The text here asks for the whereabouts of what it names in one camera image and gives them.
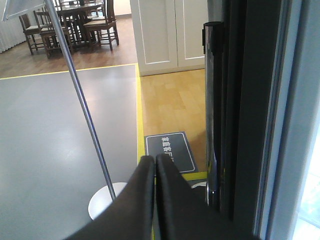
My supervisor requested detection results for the dark floor sign sticker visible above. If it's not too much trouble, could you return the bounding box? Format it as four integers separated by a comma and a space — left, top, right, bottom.
144, 131, 199, 174

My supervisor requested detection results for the chrome stanchion post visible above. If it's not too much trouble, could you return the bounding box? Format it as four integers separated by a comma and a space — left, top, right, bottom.
202, 21, 224, 211

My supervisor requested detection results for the fridge door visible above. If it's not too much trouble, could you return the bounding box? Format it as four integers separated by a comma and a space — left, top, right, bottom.
220, 0, 320, 240

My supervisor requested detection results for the wooden dining furniture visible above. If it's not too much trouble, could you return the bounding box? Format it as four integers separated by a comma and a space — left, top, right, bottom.
18, 0, 119, 59

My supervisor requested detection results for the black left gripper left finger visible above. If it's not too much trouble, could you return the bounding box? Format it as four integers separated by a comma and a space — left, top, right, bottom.
67, 156, 155, 240

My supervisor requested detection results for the white panelled cabinet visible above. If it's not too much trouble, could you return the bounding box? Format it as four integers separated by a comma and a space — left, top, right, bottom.
130, 0, 209, 76

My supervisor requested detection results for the floor lamp stand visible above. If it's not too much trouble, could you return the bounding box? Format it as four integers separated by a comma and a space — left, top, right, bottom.
2, 0, 116, 220

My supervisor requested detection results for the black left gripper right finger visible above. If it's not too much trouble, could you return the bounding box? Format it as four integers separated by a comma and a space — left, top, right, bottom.
155, 153, 257, 240

